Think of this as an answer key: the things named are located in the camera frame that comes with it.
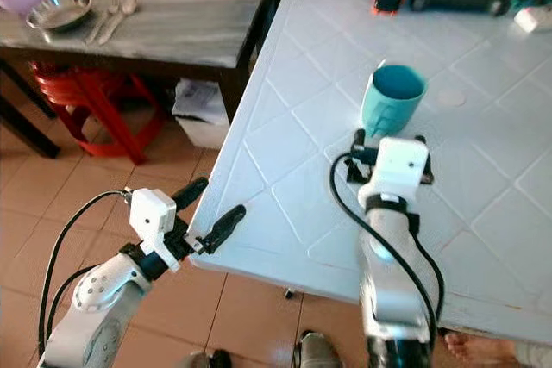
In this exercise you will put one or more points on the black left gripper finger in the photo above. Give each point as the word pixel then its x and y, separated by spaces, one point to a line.
pixel 191 192
pixel 224 226

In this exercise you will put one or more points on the teal plastic cup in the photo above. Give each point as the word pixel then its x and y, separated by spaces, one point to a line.
pixel 384 109

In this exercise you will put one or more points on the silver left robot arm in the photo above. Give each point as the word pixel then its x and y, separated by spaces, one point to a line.
pixel 99 295

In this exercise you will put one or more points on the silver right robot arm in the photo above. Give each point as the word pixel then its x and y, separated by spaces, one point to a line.
pixel 392 299

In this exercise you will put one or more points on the white plastic table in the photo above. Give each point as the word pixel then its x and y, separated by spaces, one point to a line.
pixel 310 170

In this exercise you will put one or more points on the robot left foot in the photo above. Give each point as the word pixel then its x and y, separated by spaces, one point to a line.
pixel 207 359

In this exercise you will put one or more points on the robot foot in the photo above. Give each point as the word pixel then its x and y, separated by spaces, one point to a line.
pixel 317 352
pixel 207 359

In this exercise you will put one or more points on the red plastic stool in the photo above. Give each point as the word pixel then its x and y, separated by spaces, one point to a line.
pixel 90 96

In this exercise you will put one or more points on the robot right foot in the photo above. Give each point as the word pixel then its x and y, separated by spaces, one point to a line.
pixel 317 352

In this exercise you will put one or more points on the grey wooden table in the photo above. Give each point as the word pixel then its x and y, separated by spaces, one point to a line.
pixel 190 32

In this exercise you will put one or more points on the round metal plate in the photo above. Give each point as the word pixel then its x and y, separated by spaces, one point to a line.
pixel 59 13

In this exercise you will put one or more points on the metal spoon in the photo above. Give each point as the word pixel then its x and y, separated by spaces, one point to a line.
pixel 129 2

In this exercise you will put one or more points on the metal fork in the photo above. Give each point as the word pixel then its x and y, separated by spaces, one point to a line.
pixel 112 6

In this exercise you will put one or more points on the person's bare foot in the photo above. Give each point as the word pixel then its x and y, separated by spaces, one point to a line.
pixel 474 349

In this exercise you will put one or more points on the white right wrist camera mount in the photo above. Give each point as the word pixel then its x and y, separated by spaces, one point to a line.
pixel 399 170

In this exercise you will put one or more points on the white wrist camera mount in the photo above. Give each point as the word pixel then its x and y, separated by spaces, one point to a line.
pixel 399 170
pixel 153 217

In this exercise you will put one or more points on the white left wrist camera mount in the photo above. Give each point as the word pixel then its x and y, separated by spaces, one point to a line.
pixel 153 217

